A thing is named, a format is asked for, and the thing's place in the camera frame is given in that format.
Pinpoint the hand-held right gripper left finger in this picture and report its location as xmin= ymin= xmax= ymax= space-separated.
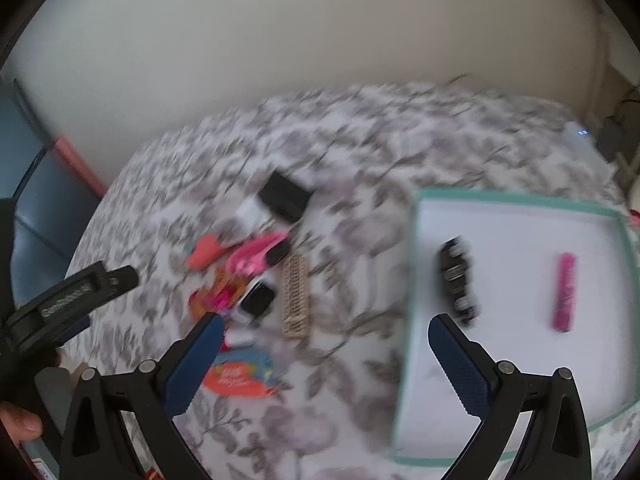
xmin=59 ymin=312 xmax=226 ymax=480

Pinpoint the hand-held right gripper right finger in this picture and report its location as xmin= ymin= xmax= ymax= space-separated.
xmin=427 ymin=312 xmax=593 ymax=480

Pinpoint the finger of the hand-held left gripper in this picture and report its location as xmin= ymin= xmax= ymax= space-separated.
xmin=5 ymin=264 xmax=140 ymax=350

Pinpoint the white smartwatch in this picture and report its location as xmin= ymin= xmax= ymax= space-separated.
xmin=232 ymin=280 xmax=277 ymax=328

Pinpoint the pink smartwatch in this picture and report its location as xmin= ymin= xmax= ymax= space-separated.
xmin=225 ymin=230 xmax=292 ymax=277

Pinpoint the teal rimmed white box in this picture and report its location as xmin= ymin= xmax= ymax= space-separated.
xmin=390 ymin=187 xmax=633 ymax=466

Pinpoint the person's left hand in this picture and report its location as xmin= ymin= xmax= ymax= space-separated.
xmin=0 ymin=402 xmax=44 ymax=445

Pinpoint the round orange printed packet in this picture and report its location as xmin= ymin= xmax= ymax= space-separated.
xmin=202 ymin=350 xmax=281 ymax=399

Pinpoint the small white block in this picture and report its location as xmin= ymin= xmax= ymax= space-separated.
xmin=222 ymin=327 xmax=256 ymax=351

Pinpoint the orange pink patterned toy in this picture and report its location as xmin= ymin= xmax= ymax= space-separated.
xmin=189 ymin=270 xmax=246 ymax=319

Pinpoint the coral and blue cutter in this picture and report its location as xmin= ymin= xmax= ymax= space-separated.
xmin=186 ymin=234 xmax=227 ymax=270

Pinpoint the beige woven hair comb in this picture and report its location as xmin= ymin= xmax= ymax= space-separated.
xmin=281 ymin=255 xmax=311 ymax=337

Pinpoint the blue cabinet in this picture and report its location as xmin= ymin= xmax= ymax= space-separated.
xmin=0 ymin=80 xmax=103 ymax=311

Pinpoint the pink lip balm tube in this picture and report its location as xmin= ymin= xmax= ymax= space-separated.
xmin=552 ymin=252 xmax=579 ymax=332

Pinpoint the floral grey white blanket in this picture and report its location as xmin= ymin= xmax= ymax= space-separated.
xmin=65 ymin=80 xmax=640 ymax=480

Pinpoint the white power adapter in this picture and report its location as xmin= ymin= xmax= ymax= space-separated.
xmin=565 ymin=122 xmax=608 ymax=163

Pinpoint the black power adapter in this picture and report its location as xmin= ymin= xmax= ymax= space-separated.
xmin=597 ymin=117 xmax=627 ymax=162

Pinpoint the red frame bar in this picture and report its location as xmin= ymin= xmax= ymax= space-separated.
xmin=52 ymin=136 xmax=108 ymax=197

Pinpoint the white wall charger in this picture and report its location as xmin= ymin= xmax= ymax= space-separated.
xmin=237 ymin=200 xmax=273 ymax=228

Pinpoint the black wall charger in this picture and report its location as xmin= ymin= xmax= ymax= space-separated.
xmin=259 ymin=172 xmax=312 ymax=225

